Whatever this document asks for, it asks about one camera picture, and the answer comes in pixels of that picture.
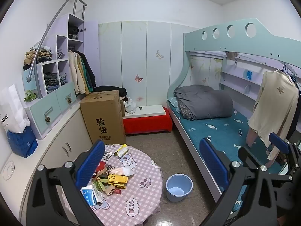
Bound red covered bench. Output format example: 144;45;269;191
122;107;173;136

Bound grey quilt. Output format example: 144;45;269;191
174;85;234;120

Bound white board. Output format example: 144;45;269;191
123;104;166;118

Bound green artificial plant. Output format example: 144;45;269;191
24;90;38;103

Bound teal bunk bed frame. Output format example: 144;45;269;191
165;18;301;217

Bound clear plastic wrapper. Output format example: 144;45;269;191
113;166;135;177

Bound white paper bag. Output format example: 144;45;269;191
0;83;31;133

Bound white wardrobe with butterfly stickers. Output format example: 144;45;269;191
97;21;200;109

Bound yellow packets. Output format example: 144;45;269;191
108;174;128;189

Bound lavender stepped shelf cabinet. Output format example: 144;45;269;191
22;13;99;140

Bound round table pink checked cloth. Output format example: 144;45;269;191
60;144;164;226

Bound large cardboard box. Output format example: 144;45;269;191
79;94;127;145

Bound black folded clothes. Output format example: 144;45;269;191
68;26;79;40

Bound blue and white packet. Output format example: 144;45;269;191
81;186;99;206

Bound bed with teal cover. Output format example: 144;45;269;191
168;99;290;215

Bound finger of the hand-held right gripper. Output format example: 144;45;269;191
269;132;299;160
237;146;283;170

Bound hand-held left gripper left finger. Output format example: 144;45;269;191
26;139;106;226

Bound black hanging coat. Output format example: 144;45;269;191
78;50;97;92

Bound white plastic bag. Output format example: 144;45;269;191
124;99;137;114

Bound black clothes pile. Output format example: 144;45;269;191
94;86;128;98

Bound grey metal handrail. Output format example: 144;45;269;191
26;0;87;99

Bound brown folded clothes stack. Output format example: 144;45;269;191
23;48;53;66

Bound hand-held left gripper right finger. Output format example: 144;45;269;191
199;137;277;226

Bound blue clothes hangers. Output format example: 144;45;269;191
281;62;301;90

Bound dark folded clothes stack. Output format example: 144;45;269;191
43;73;60;92

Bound beige hanging jacket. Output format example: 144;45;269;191
68;50;86;96

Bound blue plastic bin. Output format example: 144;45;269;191
166;174;193;203

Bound red packet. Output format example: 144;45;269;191
95;161;107;173

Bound beige hanging shirt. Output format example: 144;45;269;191
246;69;299;160

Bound beige low cabinet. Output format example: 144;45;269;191
0;94;94;226

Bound yellow and white small box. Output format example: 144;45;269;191
114;144;130;159

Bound checked teal pillow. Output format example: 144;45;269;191
167;98;181;113

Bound green leaves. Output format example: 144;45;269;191
92;176;111;193

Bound green hanging garment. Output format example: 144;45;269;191
81;54;93;93

